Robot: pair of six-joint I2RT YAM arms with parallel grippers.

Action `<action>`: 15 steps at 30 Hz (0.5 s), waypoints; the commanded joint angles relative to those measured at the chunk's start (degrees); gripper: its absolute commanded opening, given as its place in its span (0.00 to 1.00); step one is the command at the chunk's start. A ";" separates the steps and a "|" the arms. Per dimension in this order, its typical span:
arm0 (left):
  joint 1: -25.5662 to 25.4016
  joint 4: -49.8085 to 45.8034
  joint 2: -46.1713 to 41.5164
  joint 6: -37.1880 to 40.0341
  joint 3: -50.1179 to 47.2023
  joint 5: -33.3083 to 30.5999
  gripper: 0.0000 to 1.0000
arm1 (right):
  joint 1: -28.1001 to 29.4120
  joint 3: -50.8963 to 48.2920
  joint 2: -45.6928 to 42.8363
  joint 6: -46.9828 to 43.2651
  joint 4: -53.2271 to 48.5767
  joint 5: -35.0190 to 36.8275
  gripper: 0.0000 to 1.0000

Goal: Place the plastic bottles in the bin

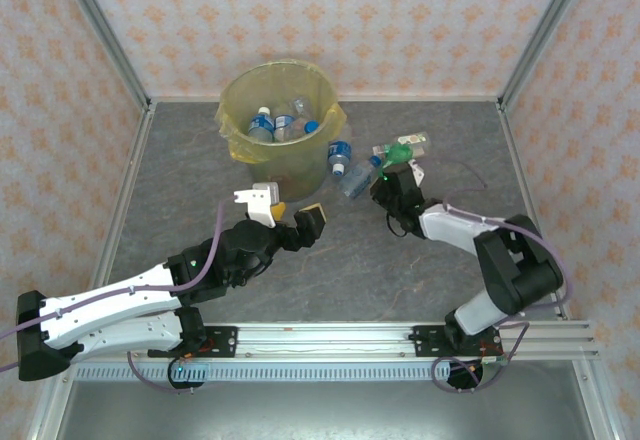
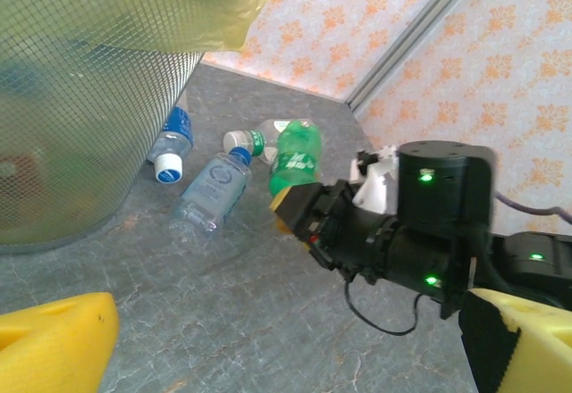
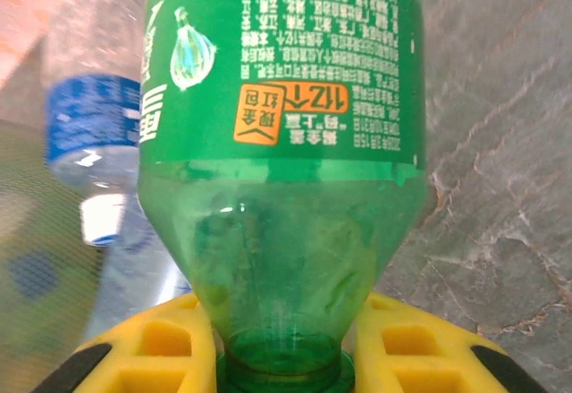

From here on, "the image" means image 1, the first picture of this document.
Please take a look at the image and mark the pale label bottle blue cap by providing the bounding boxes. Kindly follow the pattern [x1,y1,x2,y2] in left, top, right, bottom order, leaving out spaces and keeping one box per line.
[339,154,384,200]

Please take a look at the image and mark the slotted grey cable duct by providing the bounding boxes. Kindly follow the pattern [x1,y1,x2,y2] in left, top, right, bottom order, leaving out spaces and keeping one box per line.
[74,362,451,384]

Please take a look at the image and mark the aluminium frame bar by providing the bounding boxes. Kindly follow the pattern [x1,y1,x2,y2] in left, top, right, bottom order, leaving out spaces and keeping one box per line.
[572,359,621,440]
[24,379,76,440]

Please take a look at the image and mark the mesh waste bin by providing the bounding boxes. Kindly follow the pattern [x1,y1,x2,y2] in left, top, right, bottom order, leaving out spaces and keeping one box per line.
[222,62,339,202]

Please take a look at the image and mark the thin aluminium wall strip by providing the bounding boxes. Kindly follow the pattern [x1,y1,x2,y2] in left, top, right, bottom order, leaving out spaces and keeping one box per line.
[147,93,503,106]

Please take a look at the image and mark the yellow plastic bin liner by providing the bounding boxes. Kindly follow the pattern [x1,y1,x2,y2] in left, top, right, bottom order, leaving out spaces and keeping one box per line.
[214,59,347,165]

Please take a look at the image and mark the aluminium side rail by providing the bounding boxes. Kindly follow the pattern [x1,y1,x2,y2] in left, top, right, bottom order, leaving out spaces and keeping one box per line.
[77,102,157,324]
[497,101,571,321]

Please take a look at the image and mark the grey metal base panel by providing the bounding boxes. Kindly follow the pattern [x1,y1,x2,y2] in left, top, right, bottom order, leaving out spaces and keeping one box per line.
[59,382,591,440]

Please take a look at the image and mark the aluminium corner post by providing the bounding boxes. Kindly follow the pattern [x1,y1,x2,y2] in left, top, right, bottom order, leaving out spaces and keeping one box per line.
[52,0,154,114]
[497,0,597,111]

